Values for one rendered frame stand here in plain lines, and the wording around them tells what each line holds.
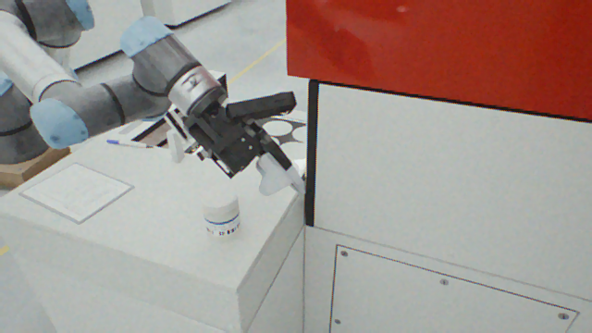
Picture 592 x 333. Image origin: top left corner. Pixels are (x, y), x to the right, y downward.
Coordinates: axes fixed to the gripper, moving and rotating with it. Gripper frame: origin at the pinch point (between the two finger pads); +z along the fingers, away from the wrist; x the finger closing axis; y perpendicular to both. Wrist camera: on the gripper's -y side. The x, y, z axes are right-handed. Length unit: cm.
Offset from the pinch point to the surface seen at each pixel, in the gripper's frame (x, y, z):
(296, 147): -53, -21, -4
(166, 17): -449, -142, -237
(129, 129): -62, 10, -42
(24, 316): -143, 92, -30
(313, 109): -16.6, -17.8, -8.2
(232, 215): -16.0, 9.9, -3.8
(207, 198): -15.7, 11.1, -9.4
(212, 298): -17.1, 23.1, 4.8
